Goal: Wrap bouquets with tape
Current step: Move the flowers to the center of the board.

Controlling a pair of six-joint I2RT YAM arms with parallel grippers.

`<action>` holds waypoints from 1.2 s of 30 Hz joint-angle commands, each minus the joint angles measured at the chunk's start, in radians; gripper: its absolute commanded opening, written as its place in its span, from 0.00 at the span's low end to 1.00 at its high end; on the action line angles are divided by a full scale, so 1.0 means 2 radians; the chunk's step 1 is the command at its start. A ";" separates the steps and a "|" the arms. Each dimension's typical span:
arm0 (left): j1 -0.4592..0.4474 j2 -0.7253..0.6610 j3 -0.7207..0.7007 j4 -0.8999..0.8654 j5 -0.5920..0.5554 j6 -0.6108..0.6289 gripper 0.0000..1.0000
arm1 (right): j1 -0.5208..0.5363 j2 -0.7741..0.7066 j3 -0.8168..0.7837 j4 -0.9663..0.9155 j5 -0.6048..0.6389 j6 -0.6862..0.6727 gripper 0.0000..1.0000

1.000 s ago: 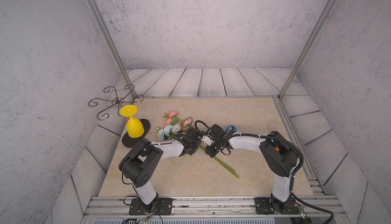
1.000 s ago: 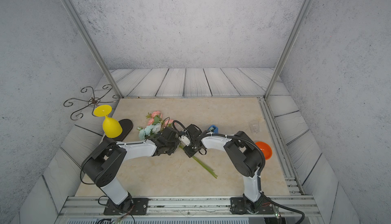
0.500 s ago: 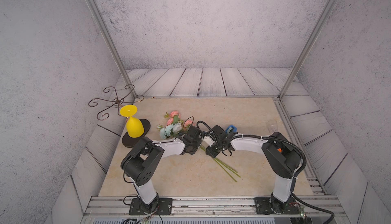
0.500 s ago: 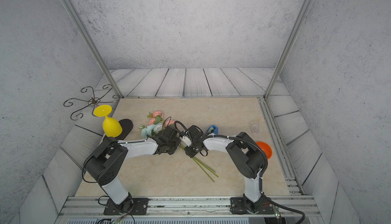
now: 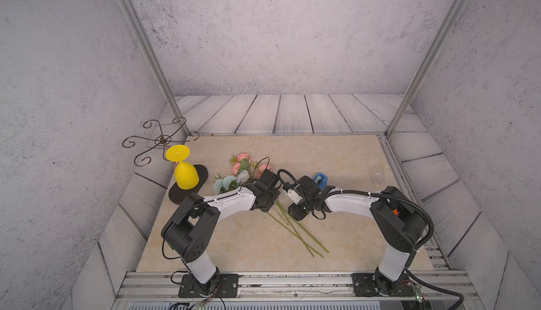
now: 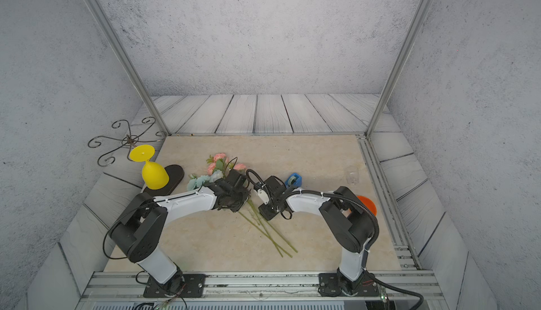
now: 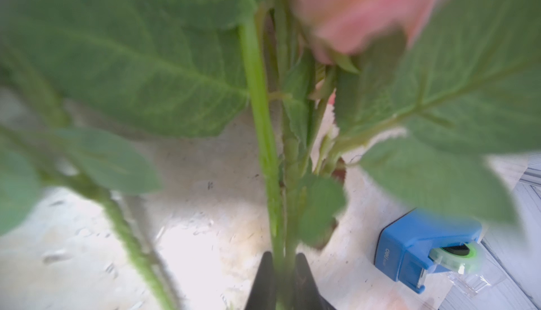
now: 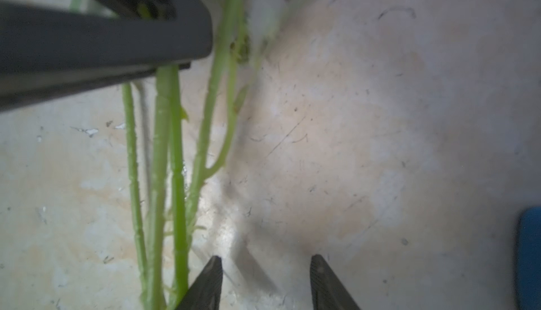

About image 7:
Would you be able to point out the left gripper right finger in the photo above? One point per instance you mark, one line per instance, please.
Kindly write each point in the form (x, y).
(306, 293)

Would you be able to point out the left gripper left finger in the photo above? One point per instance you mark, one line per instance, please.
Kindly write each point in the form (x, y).
(263, 293)

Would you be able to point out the artificial flower bouquet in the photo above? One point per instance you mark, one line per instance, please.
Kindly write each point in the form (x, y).
(430, 87)

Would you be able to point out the blue tape dispenser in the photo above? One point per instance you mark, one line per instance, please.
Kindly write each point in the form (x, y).
(419, 244)

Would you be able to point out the clear plastic cup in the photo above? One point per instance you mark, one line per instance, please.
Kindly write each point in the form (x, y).
(477, 273)

